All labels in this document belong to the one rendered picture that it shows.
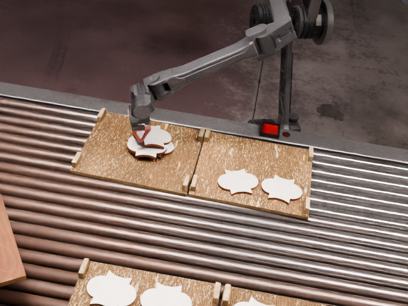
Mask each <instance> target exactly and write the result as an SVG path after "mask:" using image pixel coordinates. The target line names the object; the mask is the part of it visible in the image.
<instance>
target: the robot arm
mask: <svg viewBox="0 0 408 306"><path fill-rule="evenodd" d="M268 3H269V6H270V10H271V15H272V18H273V22H272V23H271V24H267V25H266V24H259V25H257V26H254V27H252V28H250V29H248V30H246V31H245V33H246V37H245V38H244V39H242V40H240V41H238V42H237V43H234V44H232V45H230V46H228V47H225V48H223V49H220V50H218V51H216V52H213V53H211V54H209V55H206V56H204V57H201V58H199V59H197V60H195V61H192V62H190V63H188V64H185V65H182V66H179V67H175V68H170V69H168V70H162V71H159V72H157V73H155V74H153V75H151V76H148V77H146V78H144V79H143V81H144V84H139V83H138V84H135V85H133V86H132V87H131V105H129V106H128V109H129V110H128V114H129V120H130V124H131V131H132V133H133V134H134V135H135V137H136V138H137V140H138V142H143V140H144V139H145V137H146V136H147V135H148V133H149V132H150V131H151V126H144V125H143V124H144V123H145V125H149V124H150V123H151V120H150V117H149V115H150V113H152V112H153V111H155V101H157V100H163V99H165V98H167V97H168V96H170V95H172V94H174V93H173V92H175V91H177V90H179V89H181V88H182V87H183V86H185V85H187V84H188V83H190V82H193V81H195V80H197V79H200V78H202V77H205V76H207V75H209V74H212V73H214V72H216V71H219V70H221V69H224V68H226V67H228V66H231V65H233V64H235V63H238V62H240V61H243V60H247V59H249V58H256V60H257V61H258V62H259V61H262V60H265V59H267V58H269V57H271V56H273V55H275V53H276V51H278V50H279V49H281V48H283V47H284V46H286V45H287V44H289V43H290V42H292V41H294V40H295V39H296V38H297V36H296V33H295V31H294V27H293V24H292V21H291V18H290V15H289V12H288V8H287V4H286V1H285V0H268ZM255 40H256V42H257V45H258V47H259V48H258V49H256V47H255V45H254V43H253V41H255ZM138 131H145V132H144V134H143V136H142V138H140V137H139V136H138V134H137V132H138Z"/></svg>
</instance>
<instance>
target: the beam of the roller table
mask: <svg viewBox="0 0 408 306"><path fill-rule="evenodd" d="M0 97H3V98H9V99H14V100H20V101H27V102H31V103H38V104H45V105H49V106H56V107H63V108H68V109H75V110H79V111H86V112H93V113H97V114H99V112H100V110H101V108H102V107H103V108H106V112H110V113H114V114H120V115H125V116H129V114H128V110H129V109H128V106H129V105H131V104H130V103H124V102H119V101H112V100H105V99H101V98H94V97H87V96H82V95H75V94H71V93H64V92H57V91H53V90H46V89H39V88H35V87H28V86H21V85H17V84H10V83H3V82H0ZM149 117H150V120H151V121H156V122H160V123H166V124H172V125H176V126H181V127H185V128H191V129H197V130H200V129H201V128H205V131H206V128H210V129H211V132H216V133H220V134H226V135H232V136H236V137H242V138H248V139H252V140H259V141H265V142H270V143H277V144H281V145H288V146H295V147H299V148H306V149H309V147H313V150H317V151H324V152H331V153H335V154H342V155H349V156H353V157H360V158H367V159H371V160H378V161H382V162H389V163H396V164H401V165H407V166H408V150H407V149H400V148H393V147H389V146H382V145H378V144H371V143H364V142H360V141H353V140H346V139H341V138H335V137H328V136H323V135H316V134H309V133H305V132H298V131H291V130H287V129H280V136H279V139H275V138H268V137H261V136H259V135H260V126H261V125H258V124H251V123H244V122H239V121H233V120H226V119H221V118H214V117H207V116H203V115H196V114H189V113H185V112H178V111H174V110H167V109H160V108H156V107H155V111H153V112H152V113H150V115H149ZM283 132H288V133H289V134H290V136H289V137H284V136H283V135H282V133H283Z"/></svg>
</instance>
